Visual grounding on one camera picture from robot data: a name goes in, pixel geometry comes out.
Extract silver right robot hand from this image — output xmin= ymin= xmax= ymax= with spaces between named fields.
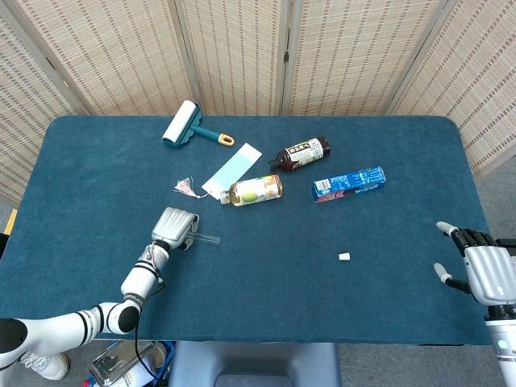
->
xmin=434 ymin=221 xmax=516 ymax=306

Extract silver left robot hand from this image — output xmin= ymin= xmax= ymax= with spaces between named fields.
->
xmin=151 ymin=206 xmax=201 ymax=252

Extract clear glass test tube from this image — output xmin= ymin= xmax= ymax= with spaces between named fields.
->
xmin=188 ymin=230 xmax=222 ymax=246

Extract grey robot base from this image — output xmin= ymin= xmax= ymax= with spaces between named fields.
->
xmin=168 ymin=341 xmax=342 ymax=387

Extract paper bookmark with pink tassel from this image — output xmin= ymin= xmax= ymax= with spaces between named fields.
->
xmin=173 ymin=142 xmax=263 ymax=201

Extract yellow juice bottle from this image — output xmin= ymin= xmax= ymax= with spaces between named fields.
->
xmin=219 ymin=173 xmax=285 ymax=207

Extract teal lint roller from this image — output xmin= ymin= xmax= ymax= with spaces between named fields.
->
xmin=161 ymin=99 xmax=235 ymax=152

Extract blue velvet tablecloth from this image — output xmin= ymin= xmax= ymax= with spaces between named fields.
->
xmin=0 ymin=115 xmax=493 ymax=347

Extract blue storage bin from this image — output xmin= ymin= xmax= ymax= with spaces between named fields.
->
xmin=82 ymin=340 xmax=177 ymax=387

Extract shiny metal box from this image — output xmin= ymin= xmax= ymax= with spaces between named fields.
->
xmin=89 ymin=342 xmax=156 ymax=384

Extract dark brown drink bottle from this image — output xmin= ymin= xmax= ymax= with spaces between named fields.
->
xmin=268 ymin=135 xmax=332 ymax=172

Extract blue cookie box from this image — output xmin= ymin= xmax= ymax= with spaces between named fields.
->
xmin=313 ymin=165 xmax=387 ymax=204

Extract white sneaker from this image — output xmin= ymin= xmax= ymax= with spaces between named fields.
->
xmin=18 ymin=351 xmax=70 ymax=381

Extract woven bamboo folding screen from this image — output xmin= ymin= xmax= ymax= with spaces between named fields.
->
xmin=0 ymin=0 xmax=516 ymax=206

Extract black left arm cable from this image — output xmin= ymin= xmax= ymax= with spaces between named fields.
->
xmin=134 ymin=273 xmax=167 ymax=384

